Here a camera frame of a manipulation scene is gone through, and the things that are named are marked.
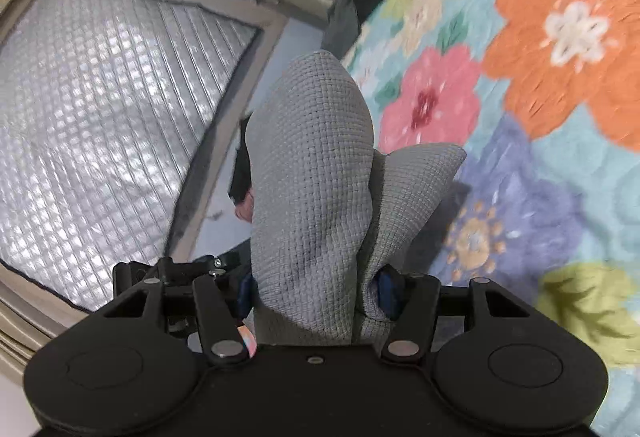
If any pink suitcase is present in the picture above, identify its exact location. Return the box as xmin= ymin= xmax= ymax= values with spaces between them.
xmin=234 ymin=189 xmax=256 ymax=223

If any black folded clothing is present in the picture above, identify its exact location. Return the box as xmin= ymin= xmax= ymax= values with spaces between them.
xmin=227 ymin=114 xmax=256 ymax=205

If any floral quilt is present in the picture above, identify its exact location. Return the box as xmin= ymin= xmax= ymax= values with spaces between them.
xmin=340 ymin=0 xmax=640 ymax=437

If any grey knit sweater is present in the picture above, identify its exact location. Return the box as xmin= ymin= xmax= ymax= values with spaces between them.
xmin=245 ymin=49 xmax=468 ymax=348

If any silver quilted window cover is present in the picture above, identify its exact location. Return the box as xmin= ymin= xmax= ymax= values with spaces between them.
xmin=0 ymin=0 xmax=263 ymax=313

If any beige window frame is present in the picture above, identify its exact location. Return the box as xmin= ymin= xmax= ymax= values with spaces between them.
xmin=0 ymin=0 xmax=291 ymax=383

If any dark grey garment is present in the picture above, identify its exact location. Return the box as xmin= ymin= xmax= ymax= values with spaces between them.
xmin=327 ymin=0 xmax=366 ymax=60

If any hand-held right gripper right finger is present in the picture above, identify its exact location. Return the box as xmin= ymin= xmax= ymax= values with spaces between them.
xmin=372 ymin=264 xmax=536 ymax=363

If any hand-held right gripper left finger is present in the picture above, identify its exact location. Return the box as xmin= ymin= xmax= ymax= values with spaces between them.
xmin=95 ymin=269 xmax=258 ymax=365

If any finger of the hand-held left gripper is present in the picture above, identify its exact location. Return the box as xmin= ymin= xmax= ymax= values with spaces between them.
xmin=112 ymin=254 xmax=251 ymax=305

